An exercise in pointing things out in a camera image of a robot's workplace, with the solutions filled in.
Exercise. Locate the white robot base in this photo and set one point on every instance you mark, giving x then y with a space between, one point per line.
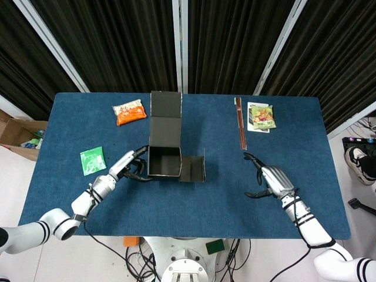
185 264

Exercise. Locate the green block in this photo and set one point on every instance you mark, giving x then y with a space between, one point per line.
215 246

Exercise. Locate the orange block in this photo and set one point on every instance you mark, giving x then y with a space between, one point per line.
130 241

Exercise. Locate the black controller case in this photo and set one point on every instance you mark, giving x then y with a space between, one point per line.
359 142

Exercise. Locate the black floor tool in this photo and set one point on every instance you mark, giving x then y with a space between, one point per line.
361 205

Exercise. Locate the black pleated curtain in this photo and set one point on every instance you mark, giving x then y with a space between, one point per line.
117 44
337 58
20 58
232 44

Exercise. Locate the green sachet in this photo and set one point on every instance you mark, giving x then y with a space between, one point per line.
92 161

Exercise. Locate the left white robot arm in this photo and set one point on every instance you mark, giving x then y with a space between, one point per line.
29 232

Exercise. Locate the black folding box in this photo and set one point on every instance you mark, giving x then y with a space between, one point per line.
164 129

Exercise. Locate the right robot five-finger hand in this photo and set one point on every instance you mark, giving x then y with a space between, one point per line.
277 179

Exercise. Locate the white metal frame post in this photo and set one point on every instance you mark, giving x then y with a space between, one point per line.
179 44
53 44
352 120
282 50

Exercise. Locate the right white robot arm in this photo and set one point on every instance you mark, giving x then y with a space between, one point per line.
315 230

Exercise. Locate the blue table mat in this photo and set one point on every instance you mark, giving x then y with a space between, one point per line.
205 205

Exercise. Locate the wrapped red-brown chopsticks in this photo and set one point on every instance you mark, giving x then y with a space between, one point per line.
241 126

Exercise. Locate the orange snack packet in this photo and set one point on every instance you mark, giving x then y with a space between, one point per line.
130 114

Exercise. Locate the green vegetable packet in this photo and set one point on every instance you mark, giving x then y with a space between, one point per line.
263 117

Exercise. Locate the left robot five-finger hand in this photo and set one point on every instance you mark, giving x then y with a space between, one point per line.
124 163

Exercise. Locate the brown cardboard carton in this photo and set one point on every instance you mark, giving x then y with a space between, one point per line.
14 129

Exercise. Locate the black and white shoe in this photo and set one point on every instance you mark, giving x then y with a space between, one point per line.
359 166

